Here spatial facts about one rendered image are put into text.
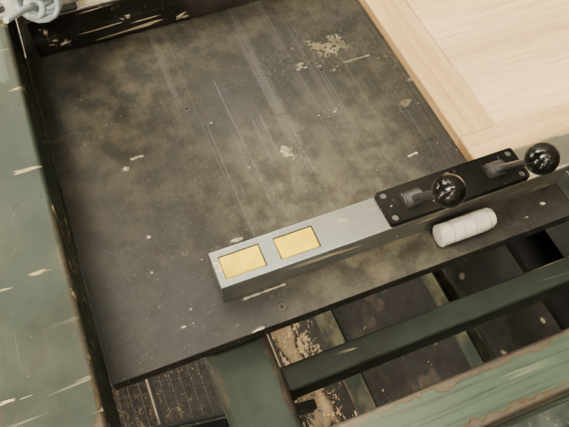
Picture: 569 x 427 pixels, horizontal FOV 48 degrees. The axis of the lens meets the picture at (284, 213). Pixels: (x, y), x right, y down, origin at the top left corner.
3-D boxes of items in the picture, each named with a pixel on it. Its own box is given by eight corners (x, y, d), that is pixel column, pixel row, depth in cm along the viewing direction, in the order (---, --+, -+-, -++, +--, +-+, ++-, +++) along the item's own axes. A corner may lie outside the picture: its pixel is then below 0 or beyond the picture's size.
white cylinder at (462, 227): (440, 252, 82) (494, 231, 83) (445, 240, 79) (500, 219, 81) (429, 232, 83) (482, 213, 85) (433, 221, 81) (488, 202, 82)
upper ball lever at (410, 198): (426, 208, 82) (477, 200, 68) (400, 218, 81) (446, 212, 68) (417, 180, 82) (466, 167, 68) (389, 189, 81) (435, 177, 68)
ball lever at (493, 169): (507, 180, 84) (571, 167, 71) (482, 189, 83) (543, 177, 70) (498, 152, 84) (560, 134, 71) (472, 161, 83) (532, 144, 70)
